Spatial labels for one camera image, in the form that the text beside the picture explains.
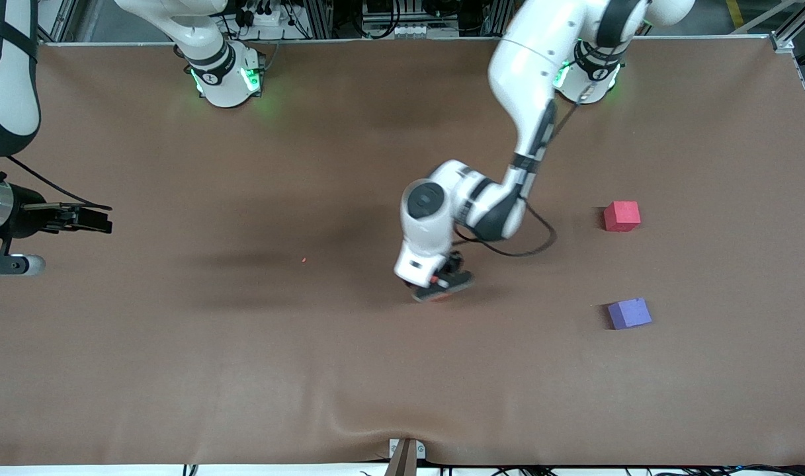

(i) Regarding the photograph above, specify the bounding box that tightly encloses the brown table mat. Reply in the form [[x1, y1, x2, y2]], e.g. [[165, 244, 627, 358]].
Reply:
[[0, 36, 805, 467]]

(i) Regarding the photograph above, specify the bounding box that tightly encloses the red foam block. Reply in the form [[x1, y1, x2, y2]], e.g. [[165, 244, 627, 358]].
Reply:
[[603, 201, 642, 233]]

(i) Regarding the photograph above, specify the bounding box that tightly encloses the purple foam block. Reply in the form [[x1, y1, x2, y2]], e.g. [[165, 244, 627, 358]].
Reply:
[[607, 297, 653, 331]]

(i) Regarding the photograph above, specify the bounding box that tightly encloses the metal table clamp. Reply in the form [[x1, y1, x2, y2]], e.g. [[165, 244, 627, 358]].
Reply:
[[386, 438, 427, 476]]

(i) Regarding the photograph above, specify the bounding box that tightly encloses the white connector strip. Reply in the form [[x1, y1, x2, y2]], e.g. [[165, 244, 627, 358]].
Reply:
[[362, 23, 460, 40]]

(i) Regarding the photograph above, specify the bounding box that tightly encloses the white power strip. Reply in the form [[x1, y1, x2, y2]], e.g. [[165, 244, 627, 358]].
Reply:
[[245, 8, 285, 28]]

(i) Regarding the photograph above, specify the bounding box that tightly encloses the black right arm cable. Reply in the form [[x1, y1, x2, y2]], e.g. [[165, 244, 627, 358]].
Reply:
[[0, 155, 113, 212]]

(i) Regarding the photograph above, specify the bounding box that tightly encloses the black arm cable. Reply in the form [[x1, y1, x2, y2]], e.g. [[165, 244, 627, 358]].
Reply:
[[0, 155, 113, 212], [454, 99, 559, 258]]

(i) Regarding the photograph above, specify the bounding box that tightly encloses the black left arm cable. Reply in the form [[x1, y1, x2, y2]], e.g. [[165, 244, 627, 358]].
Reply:
[[454, 99, 559, 258]]

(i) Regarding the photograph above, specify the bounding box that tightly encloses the aluminium frame post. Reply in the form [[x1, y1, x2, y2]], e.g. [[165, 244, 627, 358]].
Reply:
[[37, 0, 79, 44], [771, 0, 805, 54]]

